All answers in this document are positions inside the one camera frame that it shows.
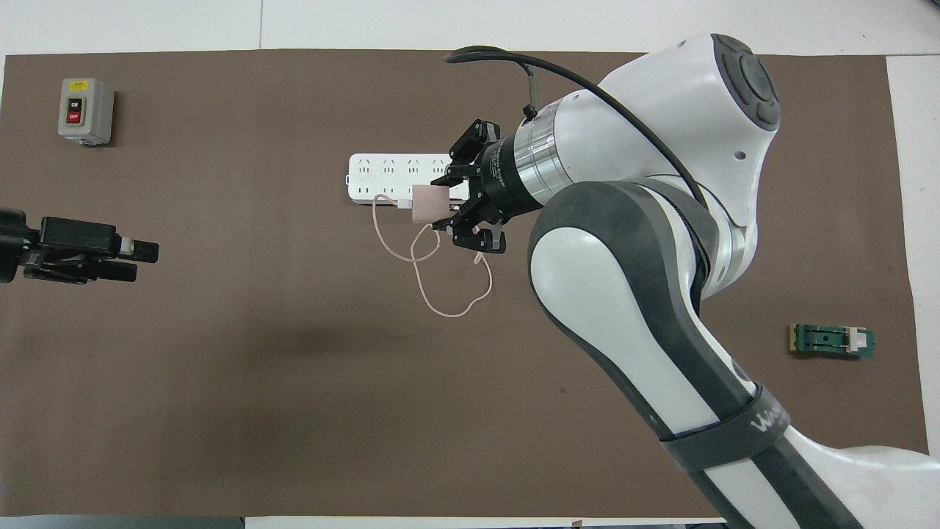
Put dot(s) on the green knife switch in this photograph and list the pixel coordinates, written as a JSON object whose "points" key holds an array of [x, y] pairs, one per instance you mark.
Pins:
{"points": [[822, 340]]}

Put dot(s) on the white power strip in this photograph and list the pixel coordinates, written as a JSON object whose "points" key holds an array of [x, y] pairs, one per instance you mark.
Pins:
{"points": [[389, 176]]}

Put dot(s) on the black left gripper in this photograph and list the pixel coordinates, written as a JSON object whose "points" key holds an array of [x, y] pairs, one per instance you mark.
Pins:
{"points": [[66, 242]]}

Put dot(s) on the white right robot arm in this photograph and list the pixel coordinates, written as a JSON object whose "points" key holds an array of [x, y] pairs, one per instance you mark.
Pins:
{"points": [[624, 294]]}

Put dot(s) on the pink charger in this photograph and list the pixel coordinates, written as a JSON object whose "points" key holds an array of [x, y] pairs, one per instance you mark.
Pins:
{"points": [[429, 203]]}

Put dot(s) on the grey on-off switch box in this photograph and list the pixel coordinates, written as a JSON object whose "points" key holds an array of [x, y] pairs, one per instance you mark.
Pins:
{"points": [[84, 110]]}

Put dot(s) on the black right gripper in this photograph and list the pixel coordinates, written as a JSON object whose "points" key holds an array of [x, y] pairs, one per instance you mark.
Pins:
{"points": [[510, 180]]}

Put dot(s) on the brown table mat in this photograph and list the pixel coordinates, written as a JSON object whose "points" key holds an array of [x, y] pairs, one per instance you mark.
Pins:
{"points": [[294, 411]]}

